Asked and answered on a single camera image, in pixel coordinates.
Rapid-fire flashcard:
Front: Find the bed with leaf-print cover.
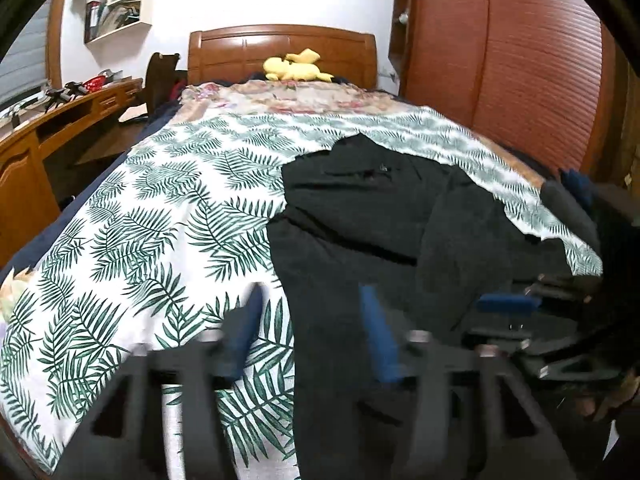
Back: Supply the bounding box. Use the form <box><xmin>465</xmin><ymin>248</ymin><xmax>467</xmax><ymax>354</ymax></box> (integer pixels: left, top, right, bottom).
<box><xmin>0</xmin><ymin>106</ymin><xmax>604</xmax><ymax>478</ymax></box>

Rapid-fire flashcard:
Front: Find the grey window blind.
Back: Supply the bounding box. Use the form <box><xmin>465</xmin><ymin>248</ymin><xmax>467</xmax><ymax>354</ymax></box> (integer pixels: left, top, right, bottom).
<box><xmin>0</xmin><ymin>4</ymin><xmax>55</xmax><ymax>107</ymax></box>

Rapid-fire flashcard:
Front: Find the floral print blanket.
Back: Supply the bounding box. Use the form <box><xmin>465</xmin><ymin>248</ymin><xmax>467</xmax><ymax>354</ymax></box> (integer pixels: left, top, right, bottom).
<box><xmin>179</xmin><ymin>81</ymin><xmax>417</xmax><ymax>117</ymax></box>

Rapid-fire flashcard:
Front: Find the person's right hand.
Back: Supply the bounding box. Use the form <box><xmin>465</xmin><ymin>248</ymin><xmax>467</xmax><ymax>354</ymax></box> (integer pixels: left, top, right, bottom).
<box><xmin>575</xmin><ymin>376</ymin><xmax>637</xmax><ymax>422</ymax></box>

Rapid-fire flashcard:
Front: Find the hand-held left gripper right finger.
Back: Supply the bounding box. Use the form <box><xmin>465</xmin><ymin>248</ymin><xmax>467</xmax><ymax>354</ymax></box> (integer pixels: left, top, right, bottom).
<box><xmin>360</xmin><ymin>282</ymin><xmax>576</xmax><ymax>480</ymax></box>

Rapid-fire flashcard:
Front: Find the dark grey cloth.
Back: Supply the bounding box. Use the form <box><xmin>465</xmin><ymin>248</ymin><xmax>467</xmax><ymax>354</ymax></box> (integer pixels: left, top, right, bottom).
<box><xmin>541</xmin><ymin>180</ymin><xmax>602</xmax><ymax>243</ymax></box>

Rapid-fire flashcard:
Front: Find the wooden desk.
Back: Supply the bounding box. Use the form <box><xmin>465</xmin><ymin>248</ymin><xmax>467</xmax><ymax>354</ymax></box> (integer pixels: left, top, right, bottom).
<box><xmin>0</xmin><ymin>76</ymin><xmax>147</xmax><ymax>267</ymax></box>

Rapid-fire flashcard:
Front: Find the wooden louvered wardrobe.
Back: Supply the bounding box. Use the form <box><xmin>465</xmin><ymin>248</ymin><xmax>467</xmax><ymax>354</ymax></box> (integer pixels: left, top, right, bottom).
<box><xmin>389</xmin><ymin>0</ymin><xmax>617</xmax><ymax>177</ymax></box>

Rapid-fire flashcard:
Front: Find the navy blue cloth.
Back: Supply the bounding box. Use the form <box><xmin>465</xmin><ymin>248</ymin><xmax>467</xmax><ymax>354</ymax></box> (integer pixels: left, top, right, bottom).
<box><xmin>559</xmin><ymin>168</ymin><xmax>595</xmax><ymax>207</ymax></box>

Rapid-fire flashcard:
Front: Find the black double-breasted coat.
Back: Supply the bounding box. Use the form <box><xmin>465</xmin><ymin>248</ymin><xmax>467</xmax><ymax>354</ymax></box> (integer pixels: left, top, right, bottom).
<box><xmin>266</xmin><ymin>133</ymin><xmax>607</xmax><ymax>480</ymax></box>

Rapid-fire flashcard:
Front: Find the dark wooden chair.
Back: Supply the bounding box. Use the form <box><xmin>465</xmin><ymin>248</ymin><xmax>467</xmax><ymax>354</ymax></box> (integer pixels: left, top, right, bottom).
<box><xmin>145</xmin><ymin>52</ymin><xmax>182</xmax><ymax>117</ymax></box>

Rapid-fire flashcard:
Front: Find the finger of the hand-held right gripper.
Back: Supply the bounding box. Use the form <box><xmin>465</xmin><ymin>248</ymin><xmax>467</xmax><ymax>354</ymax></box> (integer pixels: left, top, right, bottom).
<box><xmin>465</xmin><ymin>327</ymin><xmax>533</xmax><ymax>355</ymax></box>
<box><xmin>477</xmin><ymin>294</ymin><xmax>544</xmax><ymax>316</ymax></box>

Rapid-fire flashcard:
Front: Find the yellow plush toy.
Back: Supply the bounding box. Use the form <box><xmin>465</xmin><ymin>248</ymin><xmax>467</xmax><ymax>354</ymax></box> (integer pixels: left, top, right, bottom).
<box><xmin>263</xmin><ymin>48</ymin><xmax>335</xmax><ymax>83</ymax></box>

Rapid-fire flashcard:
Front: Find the black tool on desk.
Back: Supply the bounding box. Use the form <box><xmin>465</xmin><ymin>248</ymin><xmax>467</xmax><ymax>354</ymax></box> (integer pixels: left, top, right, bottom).
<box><xmin>44</xmin><ymin>81</ymin><xmax>87</xmax><ymax>112</ymax></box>

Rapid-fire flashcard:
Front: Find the white wall shelf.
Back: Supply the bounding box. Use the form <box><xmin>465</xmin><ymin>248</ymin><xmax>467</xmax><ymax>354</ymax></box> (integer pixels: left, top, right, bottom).
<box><xmin>75</xmin><ymin>0</ymin><xmax>162</xmax><ymax>44</ymax></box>

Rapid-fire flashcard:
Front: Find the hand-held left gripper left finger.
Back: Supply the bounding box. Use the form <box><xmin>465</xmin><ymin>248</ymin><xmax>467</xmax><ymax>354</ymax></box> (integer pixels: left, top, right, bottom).
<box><xmin>62</xmin><ymin>282</ymin><xmax>266</xmax><ymax>480</ymax></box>

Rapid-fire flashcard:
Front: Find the wooden bed headboard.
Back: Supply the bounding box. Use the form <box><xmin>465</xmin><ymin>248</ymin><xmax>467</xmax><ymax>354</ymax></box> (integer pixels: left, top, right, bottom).
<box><xmin>188</xmin><ymin>24</ymin><xmax>378</xmax><ymax>92</ymax></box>

